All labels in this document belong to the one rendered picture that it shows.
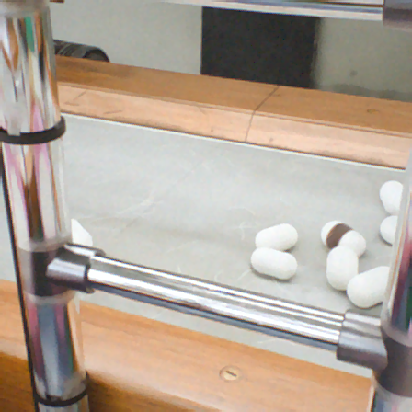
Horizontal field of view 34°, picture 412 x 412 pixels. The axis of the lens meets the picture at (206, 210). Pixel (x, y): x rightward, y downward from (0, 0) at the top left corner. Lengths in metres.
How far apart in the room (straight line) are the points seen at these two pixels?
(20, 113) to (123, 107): 0.46
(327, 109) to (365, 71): 1.91
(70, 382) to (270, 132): 0.39
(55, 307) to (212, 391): 0.09
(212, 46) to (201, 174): 2.08
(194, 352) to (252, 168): 0.28
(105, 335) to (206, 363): 0.06
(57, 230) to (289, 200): 0.31
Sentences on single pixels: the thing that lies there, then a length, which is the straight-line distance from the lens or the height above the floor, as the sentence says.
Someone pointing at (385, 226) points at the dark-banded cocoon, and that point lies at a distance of 0.50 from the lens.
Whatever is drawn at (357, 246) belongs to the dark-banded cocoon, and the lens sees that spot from 0.47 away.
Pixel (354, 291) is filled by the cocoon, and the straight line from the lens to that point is 0.43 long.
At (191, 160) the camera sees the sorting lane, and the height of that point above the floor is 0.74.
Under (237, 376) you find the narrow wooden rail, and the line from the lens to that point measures 0.34.
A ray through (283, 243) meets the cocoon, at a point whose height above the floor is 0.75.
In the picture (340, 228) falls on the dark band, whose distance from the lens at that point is 0.48.
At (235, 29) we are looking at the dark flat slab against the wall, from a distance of 2.62.
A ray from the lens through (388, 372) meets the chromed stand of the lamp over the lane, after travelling 0.25.
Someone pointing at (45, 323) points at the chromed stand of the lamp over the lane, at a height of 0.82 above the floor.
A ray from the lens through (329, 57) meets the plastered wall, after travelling 2.60.
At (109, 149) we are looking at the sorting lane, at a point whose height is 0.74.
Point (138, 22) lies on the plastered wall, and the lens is 2.82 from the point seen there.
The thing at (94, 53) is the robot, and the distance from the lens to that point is 1.32.
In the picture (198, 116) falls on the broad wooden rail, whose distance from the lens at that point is 0.68.
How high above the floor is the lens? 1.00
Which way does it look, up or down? 29 degrees down
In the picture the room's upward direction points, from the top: 1 degrees clockwise
